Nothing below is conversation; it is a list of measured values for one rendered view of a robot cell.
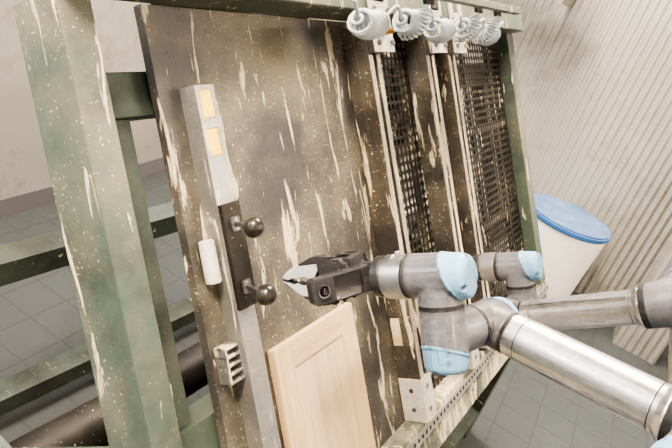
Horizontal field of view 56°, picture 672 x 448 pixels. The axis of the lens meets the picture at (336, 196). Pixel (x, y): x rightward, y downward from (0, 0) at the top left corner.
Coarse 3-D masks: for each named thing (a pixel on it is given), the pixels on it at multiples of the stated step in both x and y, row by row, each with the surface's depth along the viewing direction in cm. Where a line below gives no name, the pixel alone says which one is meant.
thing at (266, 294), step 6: (246, 282) 117; (246, 288) 117; (252, 288) 114; (258, 288) 109; (264, 288) 108; (270, 288) 108; (258, 294) 108; (264, 294) 107; (270, 294) 108; (276, 294) 109; (258, 300) 108; (264, 300) 107; (270, 300) 108
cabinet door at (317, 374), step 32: (320, 320) 144; (352, 320) 154; (288, 352) 132; (320, 352) 142; (352, 352) 153; (288, 384) 131; (320, 384) 141; (352, 384) 152; (288, 416) 131; (320, 416) 140; (352, 416) 151
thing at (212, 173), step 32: (192, 96) 114; (192, 128) 115; (224, 160) 118; (224, 192) 117; (224, 256) 117; (224, 288) 118; (224, 320) 120; (256, 320) 122; (256, 352) 121; (256, 384) 120; (256, 416) 120
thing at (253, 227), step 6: (234, 216) 117; (252, 216) 108; (234, 222) 116; (240, 222) 114; (246, 222) 107; (252, 222) 106; (258, 222) 107; (234, 228) 116; (240, 228) 117; (246, 228) 106; (252, 228) 106; (258, 228) 106; (264, 228) 108; (246, 234) 107; (252, 234) 106; (258, 234) 107
